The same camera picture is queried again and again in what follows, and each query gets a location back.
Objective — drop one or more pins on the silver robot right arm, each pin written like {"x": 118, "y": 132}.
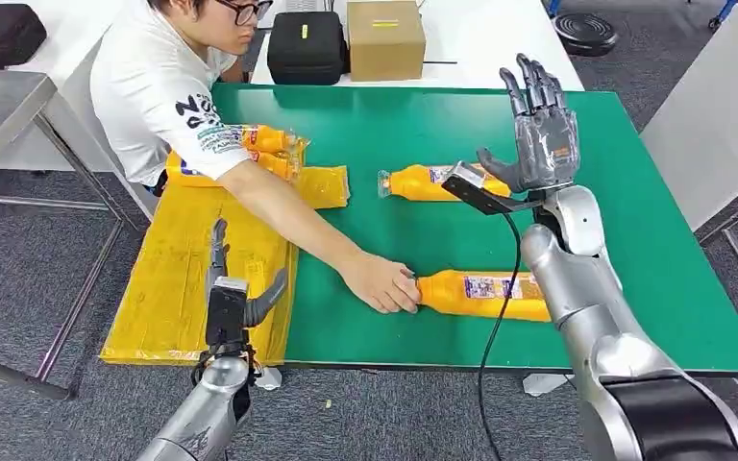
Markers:
{"x": 573, "y": 280}

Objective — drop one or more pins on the round black floor device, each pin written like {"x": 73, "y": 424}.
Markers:
{"x": 584, "y": 32}

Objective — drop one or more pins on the steel frame table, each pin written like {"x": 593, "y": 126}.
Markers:
{"x": 0, "y": 102}

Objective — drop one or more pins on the orange drink bottle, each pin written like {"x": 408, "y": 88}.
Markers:
{"x": 267, "y": 139}
{"x": 413, "y": 184}
{"x": 445, "y": 296}
{"x": 273, "y": 164}

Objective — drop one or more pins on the person's right hand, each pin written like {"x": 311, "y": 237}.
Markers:
{"x": 382, "y": 286}

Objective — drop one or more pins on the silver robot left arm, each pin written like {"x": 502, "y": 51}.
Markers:
{"x": 210, "y": 407}

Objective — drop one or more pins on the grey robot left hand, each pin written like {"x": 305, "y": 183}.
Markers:
{"x": 261, "y": 308}

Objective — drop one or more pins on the white desk under bag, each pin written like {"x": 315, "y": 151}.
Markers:
{"x": 70, "y": 38}

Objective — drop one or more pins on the green table mat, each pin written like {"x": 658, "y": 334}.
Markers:
{"x": 630, "y": 159}

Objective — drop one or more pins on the blue metal frame piece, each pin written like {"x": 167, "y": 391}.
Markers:
{"x": 553, "y": 6}
{"x": 722, "y": 11}

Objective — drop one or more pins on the black eyeglasses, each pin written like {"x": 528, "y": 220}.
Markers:
{"x": 248, "y": 9}

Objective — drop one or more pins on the white side table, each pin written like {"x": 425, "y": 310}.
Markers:
{"x": 713, "y": 114}

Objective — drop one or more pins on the person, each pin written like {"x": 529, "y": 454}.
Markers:
{"x": 146, "y": 95}

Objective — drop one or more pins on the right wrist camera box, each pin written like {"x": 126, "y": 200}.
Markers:
{"x": 477, "y": 194}

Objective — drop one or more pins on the yellow plastic sheet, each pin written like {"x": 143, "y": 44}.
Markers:
{"x": 172, "y": 280}

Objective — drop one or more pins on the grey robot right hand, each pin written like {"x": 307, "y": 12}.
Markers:
{"x": 547, "y": 146}

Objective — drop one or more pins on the white table foot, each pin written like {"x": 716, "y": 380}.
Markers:
{"x": 271, "y": 380}
{"x": 544, "y": 385}

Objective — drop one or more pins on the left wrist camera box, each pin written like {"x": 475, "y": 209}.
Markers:
{"x": 226, "y": 315}

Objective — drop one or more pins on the black zip case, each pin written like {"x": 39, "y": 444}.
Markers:
{"x": 305, "y": 54}

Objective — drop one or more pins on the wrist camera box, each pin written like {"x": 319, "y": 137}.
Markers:
{"x": 226, "y": 315}
{"x": 477, "y": 194}

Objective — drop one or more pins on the brown cardboard box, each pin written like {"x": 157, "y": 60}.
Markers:
{"x": 385, "y": 51}

